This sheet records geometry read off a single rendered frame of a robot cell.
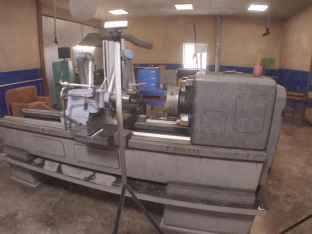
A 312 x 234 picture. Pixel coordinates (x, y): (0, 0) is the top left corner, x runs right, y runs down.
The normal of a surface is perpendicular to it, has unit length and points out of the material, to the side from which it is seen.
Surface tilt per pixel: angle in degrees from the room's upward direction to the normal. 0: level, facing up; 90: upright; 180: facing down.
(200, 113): 90
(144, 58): 90
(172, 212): 90
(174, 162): 90
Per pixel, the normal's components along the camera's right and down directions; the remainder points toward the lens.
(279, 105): -0.26, 0.29
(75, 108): -0.24, -0.13
